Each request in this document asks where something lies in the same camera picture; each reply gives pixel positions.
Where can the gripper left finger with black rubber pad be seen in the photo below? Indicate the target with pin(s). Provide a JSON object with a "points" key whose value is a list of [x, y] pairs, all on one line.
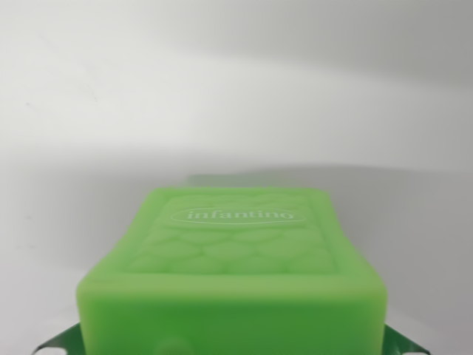
{"points": [[64, 344]]}

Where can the gripper right finger with black rubber pad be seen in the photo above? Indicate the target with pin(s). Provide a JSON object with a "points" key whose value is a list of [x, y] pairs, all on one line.
{"points": [[401, 344]]}

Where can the green soft toy cube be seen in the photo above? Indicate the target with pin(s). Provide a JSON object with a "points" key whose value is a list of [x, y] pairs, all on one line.
{"points": [[233, 281]]}

